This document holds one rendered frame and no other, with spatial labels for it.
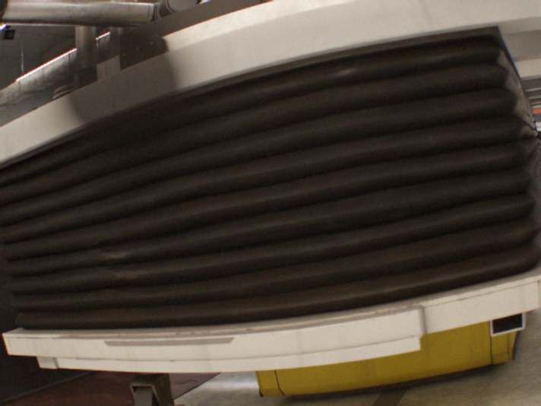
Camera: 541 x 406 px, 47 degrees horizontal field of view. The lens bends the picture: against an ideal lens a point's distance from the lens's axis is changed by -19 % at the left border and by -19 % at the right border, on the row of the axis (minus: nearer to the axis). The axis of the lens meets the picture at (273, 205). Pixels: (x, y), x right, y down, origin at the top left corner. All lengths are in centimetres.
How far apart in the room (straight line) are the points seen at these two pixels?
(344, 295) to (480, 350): 86
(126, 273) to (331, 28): 51
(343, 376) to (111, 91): 109
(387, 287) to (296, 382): 101
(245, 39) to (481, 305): 49
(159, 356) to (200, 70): 43
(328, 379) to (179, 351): 90
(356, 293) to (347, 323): 6
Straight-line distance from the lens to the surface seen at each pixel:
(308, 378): 193
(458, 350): 179
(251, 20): 147
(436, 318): 94
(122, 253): 115
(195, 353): 105
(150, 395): 185
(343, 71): 96
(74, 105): 115
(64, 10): 234
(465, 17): 90
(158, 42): 155
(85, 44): 297
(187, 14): 176
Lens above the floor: 61
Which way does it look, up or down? 1 degrees down
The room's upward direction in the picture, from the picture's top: 11 degrees counter-clockwise
